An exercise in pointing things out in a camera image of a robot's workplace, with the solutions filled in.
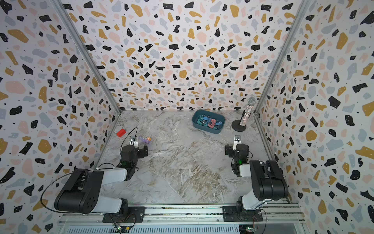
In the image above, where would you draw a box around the purple toy figure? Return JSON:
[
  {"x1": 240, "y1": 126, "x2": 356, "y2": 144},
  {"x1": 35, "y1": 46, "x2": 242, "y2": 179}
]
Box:
[{"x1": 139, "y1": 136, "x2": 152, "y2": 144}]

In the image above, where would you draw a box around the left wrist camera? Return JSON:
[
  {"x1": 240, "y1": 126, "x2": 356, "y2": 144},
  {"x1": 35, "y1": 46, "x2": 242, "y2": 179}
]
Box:
[{"x1": 129, "y1": 136, "x2": 139, "y2": 148}]

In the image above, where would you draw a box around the glitter microphone on black stand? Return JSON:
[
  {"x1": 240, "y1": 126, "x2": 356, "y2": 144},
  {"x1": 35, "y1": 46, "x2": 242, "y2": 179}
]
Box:
[{"x1": 231, "y1": 97, "x2": 257, "y2": 132}]

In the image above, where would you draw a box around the red small block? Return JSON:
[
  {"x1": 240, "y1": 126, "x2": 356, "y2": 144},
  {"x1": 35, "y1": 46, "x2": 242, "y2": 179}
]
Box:
[{"x1": 116, "y1": 129, "x2": 126, "y2": 137}]

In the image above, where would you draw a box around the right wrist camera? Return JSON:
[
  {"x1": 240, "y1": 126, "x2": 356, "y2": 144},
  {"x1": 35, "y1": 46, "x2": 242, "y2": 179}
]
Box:
[{"x1": 233, "y1": 135, "x2": 242, "y2": 151}]

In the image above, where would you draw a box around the teal plastic storage box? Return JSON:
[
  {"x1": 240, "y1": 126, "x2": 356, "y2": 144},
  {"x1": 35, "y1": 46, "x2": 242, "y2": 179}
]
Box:
[{"x1": 191, "y1": 110, "x2": 226, "y2": 134}]

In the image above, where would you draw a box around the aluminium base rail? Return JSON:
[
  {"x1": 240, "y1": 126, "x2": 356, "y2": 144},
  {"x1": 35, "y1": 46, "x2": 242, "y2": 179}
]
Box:
[{"x1": 56, "y1": 203, "x2": 307, "y2": 234}]

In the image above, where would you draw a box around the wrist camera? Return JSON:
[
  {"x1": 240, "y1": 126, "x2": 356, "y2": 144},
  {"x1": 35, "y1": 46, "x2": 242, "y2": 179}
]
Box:
[
  {"x1": 233, "y1": 135, "x2": 242, "y2": 151},
  {"x1": 129, "y1": 136, "x2": 139, "y2": 148}
]

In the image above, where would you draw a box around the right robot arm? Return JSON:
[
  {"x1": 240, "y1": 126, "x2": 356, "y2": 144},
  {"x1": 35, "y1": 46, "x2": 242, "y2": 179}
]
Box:
[{"x1": 225, "y1": 141, "x2": 288, "y2": 213}]

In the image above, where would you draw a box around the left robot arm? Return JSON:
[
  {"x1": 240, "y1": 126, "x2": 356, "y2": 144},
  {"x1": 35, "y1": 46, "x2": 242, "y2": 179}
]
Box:
[{"x1": 54, "y1": 145, "x2": 149, "y2": 217}]

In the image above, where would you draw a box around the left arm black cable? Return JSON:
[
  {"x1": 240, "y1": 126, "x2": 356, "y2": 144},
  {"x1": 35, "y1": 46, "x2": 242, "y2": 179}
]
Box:
[{"x1": 40, "y1": 126, "x2": 138, "y2": 214}]

